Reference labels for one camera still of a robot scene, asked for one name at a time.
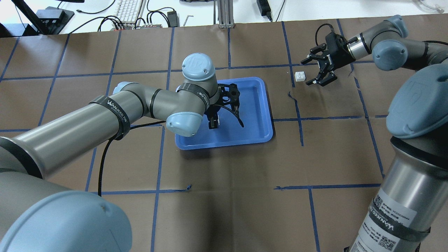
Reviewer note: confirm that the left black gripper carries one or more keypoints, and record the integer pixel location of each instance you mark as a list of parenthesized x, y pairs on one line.
[(213, 122)]

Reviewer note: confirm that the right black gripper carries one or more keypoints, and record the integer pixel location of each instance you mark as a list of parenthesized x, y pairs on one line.
[(336, 48)]

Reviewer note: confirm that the white block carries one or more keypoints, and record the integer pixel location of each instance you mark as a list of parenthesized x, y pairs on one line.
[(300, 76)]

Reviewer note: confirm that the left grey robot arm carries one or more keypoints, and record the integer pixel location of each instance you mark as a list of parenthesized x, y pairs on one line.
[(40, 216)]

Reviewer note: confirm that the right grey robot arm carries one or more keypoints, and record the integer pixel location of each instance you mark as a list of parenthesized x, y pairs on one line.
[(415, 189)]

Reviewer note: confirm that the blue plastic tray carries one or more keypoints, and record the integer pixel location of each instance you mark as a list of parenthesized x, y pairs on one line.
[(254, 112)]

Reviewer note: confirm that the black power brick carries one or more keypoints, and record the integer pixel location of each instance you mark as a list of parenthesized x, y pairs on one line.
[(264, 8)]

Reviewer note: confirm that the black power adapter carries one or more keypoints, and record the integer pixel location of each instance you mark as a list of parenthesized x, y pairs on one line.
[(173, 19)]

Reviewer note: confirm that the brown paper table mat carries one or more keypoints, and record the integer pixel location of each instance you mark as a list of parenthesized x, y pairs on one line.
[(305, 190)]

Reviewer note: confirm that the white keyboard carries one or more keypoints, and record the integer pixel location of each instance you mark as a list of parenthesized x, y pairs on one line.
[(128, 11)]

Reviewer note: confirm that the aluminium frame post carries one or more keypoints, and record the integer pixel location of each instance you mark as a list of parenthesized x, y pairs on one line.
[(223, 13)]

